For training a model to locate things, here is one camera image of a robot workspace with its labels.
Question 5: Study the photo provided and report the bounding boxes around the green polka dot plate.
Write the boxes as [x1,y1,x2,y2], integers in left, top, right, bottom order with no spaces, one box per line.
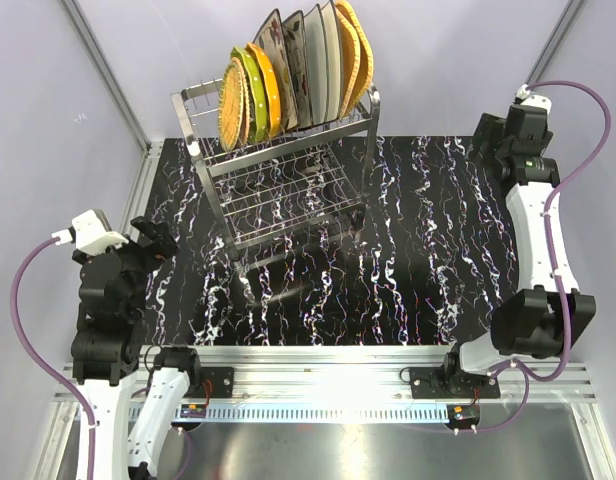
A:
[231,47,269,143]

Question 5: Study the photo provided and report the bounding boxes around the woven orange rattan plate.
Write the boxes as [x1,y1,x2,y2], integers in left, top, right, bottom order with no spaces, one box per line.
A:
[239,64,253,147]

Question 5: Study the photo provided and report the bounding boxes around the woven bamboo plate green rim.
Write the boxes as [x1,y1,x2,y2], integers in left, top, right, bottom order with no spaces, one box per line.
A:
[218,57,244,152]

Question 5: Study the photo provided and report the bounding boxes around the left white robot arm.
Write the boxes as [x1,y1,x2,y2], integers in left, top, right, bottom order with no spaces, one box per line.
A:
[71,209,204,479]

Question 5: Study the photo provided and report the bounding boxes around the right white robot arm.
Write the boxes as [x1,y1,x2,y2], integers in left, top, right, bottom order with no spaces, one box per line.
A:
[434,95,596,397]

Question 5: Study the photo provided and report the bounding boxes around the steel two-tier dish rack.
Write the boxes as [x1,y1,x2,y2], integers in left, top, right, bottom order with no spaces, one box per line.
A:
[171,80,380,275]

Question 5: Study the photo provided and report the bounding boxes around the black marble pattern mat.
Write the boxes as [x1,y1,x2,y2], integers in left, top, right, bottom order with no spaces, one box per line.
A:
[145,136,518,346]

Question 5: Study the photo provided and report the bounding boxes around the rear woven yellow basket plate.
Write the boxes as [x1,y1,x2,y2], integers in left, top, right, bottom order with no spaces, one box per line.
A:
[361,25,374,94]

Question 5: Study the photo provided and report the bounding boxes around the woven yellow basket plate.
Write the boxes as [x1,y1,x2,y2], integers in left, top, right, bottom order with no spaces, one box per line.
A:
[361,25,374,94]
[335,1,367,119]

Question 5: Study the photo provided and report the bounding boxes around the left small control board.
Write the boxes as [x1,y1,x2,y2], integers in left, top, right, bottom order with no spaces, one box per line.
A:
[179,403,207,421]

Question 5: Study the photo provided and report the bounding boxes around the small control board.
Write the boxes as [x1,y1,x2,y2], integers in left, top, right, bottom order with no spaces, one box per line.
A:
[179,403,207,421]
[447,403,481,429]

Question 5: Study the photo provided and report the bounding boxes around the orange polka dot plate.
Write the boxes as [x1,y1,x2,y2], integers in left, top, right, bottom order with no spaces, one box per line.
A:
[247,42,281,139]

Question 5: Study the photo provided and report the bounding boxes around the grey square plate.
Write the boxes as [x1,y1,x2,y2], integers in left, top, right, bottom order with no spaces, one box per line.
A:
[304,4,329,125]

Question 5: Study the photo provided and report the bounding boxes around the cream square plate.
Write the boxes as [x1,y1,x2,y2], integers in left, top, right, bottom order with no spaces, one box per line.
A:
[320,1,343,122]

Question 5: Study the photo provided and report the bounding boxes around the floral square plate dark rim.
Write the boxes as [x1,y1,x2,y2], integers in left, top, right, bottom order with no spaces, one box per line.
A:
[254,8,299,132]

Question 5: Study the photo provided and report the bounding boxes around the right small control board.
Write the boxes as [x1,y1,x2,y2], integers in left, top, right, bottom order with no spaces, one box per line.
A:
[447,403,481,429]

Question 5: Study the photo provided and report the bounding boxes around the left aluminium frame post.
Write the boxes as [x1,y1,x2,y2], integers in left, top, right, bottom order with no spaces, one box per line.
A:
[57,0,154,156]

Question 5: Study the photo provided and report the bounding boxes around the aluminium frame post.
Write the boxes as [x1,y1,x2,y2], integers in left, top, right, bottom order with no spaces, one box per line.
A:
[57,0,154,156]
[526,0,588,84]

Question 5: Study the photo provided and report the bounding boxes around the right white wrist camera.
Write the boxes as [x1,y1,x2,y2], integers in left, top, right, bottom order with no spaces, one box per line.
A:
[514,84,552,115]

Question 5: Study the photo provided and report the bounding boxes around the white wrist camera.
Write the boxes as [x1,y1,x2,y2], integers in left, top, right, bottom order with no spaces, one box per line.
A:
[514,84,552,115]
[51,209,129,256]

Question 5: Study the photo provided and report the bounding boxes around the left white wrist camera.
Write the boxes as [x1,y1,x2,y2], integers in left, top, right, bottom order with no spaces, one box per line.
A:
[51,209,129,256]

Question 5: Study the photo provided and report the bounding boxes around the right aluminium frame post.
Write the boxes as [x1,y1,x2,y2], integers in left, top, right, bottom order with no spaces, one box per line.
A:
[526,0,588,84]

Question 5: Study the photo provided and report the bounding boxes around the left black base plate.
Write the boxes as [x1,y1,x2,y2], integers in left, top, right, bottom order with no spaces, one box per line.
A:
[146,366,236,401]

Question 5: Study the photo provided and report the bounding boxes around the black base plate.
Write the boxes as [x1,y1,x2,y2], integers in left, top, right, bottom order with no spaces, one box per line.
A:
[146,366,236,401]
[407,367,501,400]

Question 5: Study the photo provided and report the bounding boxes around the aluminium mounting rail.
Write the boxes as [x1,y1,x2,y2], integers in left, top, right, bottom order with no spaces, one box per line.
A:
[52,343,598,409]

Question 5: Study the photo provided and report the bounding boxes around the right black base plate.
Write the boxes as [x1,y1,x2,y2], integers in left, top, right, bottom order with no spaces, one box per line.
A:
[407,367,501,400]

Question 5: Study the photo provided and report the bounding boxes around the slotted cable duct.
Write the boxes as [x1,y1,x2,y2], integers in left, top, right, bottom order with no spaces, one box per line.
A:
[127,403,450,424]

